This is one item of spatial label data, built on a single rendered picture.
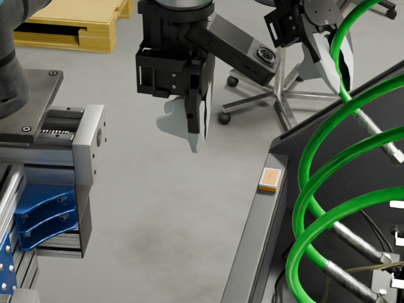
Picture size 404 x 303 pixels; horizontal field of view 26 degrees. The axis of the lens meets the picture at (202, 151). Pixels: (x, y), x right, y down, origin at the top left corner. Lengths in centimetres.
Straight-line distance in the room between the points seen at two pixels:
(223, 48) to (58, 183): 67
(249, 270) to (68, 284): 144
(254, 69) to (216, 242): 185
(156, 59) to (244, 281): 43
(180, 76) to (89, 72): 274
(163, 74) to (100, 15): 288
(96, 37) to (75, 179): 233
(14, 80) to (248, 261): 52
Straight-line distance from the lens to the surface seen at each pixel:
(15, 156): 159
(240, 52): 101
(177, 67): 103
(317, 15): 129
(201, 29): 101
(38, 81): 165
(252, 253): 137
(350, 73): 130
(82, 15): 392
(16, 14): 154
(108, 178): 313
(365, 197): 93
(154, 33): 104
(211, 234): 287
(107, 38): 388
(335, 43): 127
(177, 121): 108
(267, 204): 147
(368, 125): 130
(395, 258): 135
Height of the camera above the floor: 186
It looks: 35 degrees down
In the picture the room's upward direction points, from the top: straight up
